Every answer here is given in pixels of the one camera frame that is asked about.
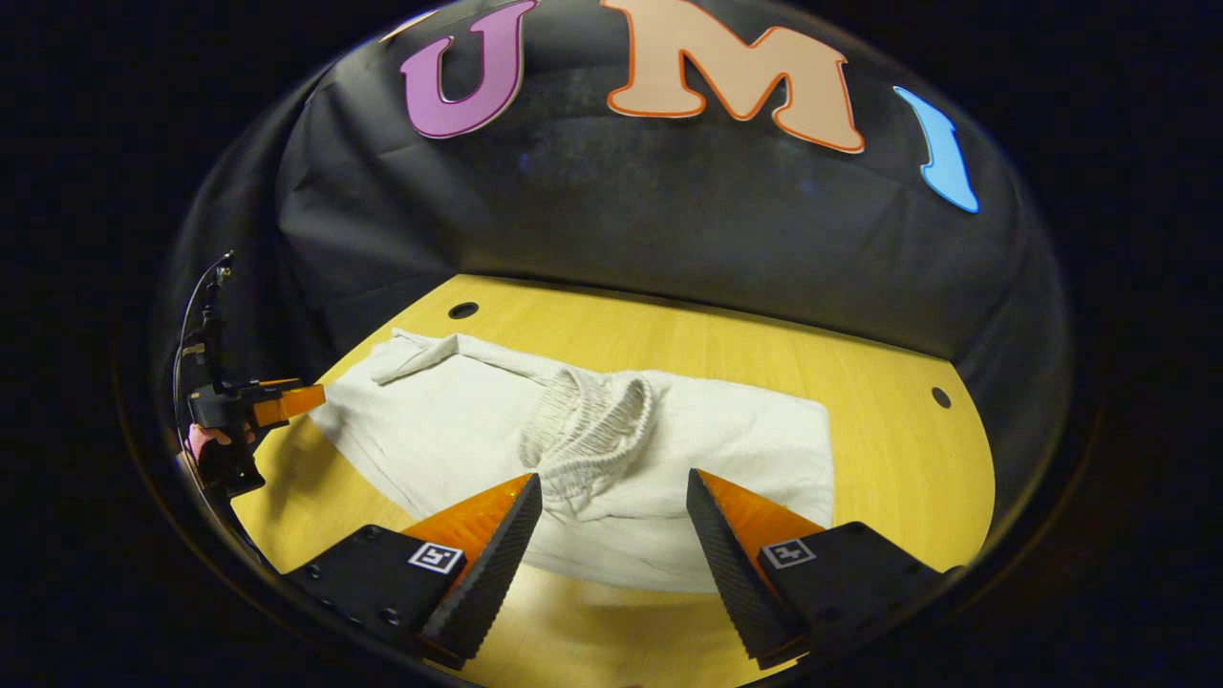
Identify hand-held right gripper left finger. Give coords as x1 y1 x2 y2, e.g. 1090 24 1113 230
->
282 473 544 672

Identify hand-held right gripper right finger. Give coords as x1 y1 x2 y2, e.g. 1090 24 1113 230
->
686 468 966 670

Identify white jeans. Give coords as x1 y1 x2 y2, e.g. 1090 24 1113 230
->
308 328 838 595

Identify black backdrop cloth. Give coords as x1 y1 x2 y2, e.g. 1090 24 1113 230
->
162 0 1071 407

